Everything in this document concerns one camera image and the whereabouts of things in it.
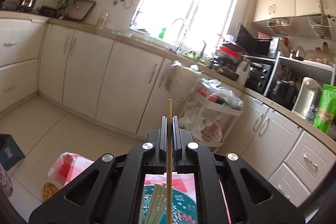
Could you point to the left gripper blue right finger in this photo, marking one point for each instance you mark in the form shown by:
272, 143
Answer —
177, 147

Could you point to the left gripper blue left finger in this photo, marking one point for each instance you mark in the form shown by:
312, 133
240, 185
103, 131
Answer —
163, 140

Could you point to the teal perforated bucket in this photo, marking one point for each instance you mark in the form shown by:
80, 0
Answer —
184, 208

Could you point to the white rolling cart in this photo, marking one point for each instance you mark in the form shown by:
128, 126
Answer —
206, 107

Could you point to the red white checkered tablecloth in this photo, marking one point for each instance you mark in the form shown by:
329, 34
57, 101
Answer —
70, 165

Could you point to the chrome sink faucet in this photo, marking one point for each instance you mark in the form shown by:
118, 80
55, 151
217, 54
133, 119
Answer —
181, 34

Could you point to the black toaster oven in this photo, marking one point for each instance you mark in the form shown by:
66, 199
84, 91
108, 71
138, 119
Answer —
259, 76

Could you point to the yellow slipper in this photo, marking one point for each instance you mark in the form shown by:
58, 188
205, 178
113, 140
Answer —
49, 190

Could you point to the clear plastic bottle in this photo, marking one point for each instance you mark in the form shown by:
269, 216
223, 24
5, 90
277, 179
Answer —
102, 19

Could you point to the white electric thermos pot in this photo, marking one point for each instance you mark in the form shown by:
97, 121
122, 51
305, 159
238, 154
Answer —
309, 95

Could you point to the black microwave oven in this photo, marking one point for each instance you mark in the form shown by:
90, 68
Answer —
257, 47

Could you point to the green snack bag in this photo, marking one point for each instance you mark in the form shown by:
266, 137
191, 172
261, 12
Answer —
326, 109

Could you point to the floral waste bin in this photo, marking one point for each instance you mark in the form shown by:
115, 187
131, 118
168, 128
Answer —
5, 182

